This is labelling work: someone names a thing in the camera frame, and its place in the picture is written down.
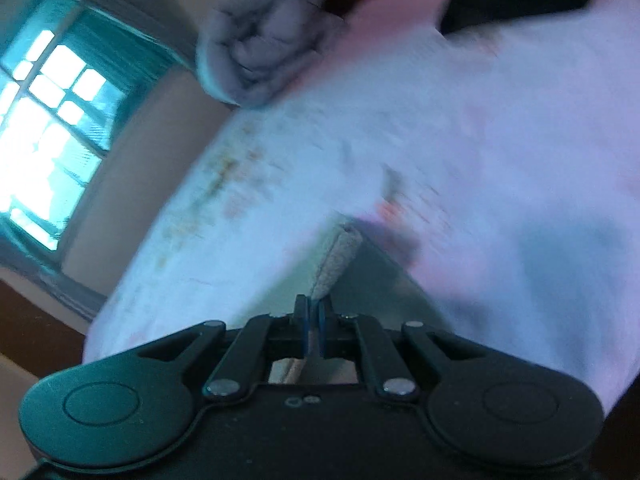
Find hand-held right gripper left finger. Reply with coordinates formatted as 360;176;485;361
137;294;312;401

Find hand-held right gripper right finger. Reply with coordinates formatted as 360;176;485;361
318;294;495;404

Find beige towel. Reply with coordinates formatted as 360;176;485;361
267;225;453;386

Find pink floral bed sheet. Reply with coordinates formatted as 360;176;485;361
82;0;640;417

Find dark wooden furniture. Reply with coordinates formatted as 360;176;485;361
0;280;96;367

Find grey folded blanket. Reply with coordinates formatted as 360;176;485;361
195;0;347;109

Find window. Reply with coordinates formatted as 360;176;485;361
0;0;182;261

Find grey curtain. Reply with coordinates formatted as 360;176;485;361
47;0;201;77

